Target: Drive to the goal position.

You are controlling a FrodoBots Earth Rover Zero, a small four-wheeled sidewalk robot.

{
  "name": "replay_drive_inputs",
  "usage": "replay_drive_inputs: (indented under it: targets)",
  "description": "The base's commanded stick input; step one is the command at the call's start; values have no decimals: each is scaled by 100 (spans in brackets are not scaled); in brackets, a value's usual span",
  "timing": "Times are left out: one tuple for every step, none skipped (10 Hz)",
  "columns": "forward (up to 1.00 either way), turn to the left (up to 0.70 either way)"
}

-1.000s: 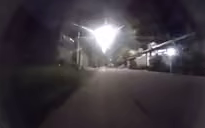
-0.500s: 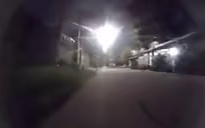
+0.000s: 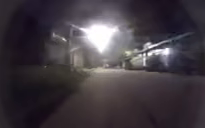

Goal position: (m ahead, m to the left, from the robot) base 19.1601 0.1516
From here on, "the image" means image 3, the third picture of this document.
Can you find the bright street lamp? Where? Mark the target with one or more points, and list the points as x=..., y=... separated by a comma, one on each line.
x=100, y=35

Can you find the building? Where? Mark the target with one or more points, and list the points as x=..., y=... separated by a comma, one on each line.
x=163, y=56
x=65, y=50

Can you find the grey asphalt road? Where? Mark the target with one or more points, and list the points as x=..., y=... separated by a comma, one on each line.
x=133, y=100

